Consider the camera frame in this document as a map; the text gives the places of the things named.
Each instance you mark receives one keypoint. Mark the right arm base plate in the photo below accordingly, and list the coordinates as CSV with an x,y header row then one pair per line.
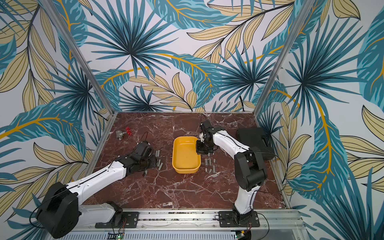
x,y
232,219

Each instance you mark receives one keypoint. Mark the aluminium front rail frame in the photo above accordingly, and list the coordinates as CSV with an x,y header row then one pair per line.
x,y
198,224

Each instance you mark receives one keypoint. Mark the yellow plastic storage tray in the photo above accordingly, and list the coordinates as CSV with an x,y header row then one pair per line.
x,y
185,159

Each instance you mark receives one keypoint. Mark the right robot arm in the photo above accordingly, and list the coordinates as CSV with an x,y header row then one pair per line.
x,y
250,173

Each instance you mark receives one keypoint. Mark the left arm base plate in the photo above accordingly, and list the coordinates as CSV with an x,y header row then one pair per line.
x,y
126,220

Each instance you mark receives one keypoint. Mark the black plastic tool case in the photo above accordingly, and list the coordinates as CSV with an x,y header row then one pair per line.
x,y
256,137

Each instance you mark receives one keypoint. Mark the metal valve red handle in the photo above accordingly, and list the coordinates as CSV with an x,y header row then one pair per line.
x,y
121,133

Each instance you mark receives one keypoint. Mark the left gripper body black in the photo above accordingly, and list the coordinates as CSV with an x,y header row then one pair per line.
x,y
149,163

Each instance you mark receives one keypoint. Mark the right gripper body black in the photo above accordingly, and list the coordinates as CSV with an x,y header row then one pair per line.
x,y
203,147

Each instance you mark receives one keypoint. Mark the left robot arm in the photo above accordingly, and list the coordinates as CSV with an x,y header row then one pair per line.
x,y
63,207

